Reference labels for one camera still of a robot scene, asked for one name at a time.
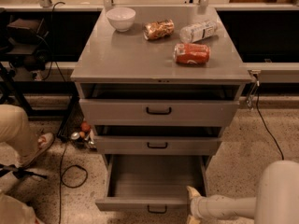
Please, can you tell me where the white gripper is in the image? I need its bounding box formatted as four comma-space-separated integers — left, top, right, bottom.
186, 186, 205, 224

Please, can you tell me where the grey bottom drawer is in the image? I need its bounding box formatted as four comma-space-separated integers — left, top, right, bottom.
96, 155, 206, 214

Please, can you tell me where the grey drawer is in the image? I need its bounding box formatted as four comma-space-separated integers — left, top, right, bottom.
94, 136, 221, 156
96, 155, 206, 214
79, 99, 239, 127

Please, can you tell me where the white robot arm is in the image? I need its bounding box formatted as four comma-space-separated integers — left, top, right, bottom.
187, 161, 299, 224

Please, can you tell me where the grey top drawer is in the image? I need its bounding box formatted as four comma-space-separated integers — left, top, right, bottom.
79, 99, 239, 127

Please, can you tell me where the grey middle drawer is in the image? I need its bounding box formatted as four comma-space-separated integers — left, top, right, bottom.
94, 136, 221, 156

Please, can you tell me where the grey drawer cabinet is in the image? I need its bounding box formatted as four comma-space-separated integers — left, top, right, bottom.
70, 5, 252, 173

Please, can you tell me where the red apple on floor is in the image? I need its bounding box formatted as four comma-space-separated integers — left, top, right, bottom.
80, 122, 91, 133

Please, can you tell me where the silver can on floor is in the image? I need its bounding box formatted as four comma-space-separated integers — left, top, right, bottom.
70, 132, 80, 141

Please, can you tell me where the red soda can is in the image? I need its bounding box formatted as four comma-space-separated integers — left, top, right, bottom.
174, 43, 210, 64

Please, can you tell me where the white red sneaker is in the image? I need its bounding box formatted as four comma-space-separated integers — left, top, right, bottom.
19, 133, 55, 169

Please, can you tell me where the black tripod leg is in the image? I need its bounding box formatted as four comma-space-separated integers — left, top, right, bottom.
0, 164, 48, 179

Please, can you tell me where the person's near beige knee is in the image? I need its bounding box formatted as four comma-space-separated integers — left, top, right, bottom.
0, 191, 45, 224

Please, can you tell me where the gold crushed can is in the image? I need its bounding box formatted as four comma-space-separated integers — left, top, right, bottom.
143, 19, 175, 40

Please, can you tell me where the person's beige trouser leg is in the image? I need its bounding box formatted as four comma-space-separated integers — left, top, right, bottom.
0, 105, 39, 167

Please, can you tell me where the white bowl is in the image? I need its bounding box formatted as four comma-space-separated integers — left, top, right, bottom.
106, 7, 135, 32

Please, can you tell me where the black equipment on shelf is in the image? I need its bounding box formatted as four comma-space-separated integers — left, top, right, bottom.
0, 7, 50, 71

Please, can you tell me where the black looped floor cable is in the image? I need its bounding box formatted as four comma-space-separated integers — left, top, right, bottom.
58, 142, 89, 224

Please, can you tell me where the black adapter cable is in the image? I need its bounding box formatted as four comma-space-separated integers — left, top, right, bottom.
255, 87, 285, 161

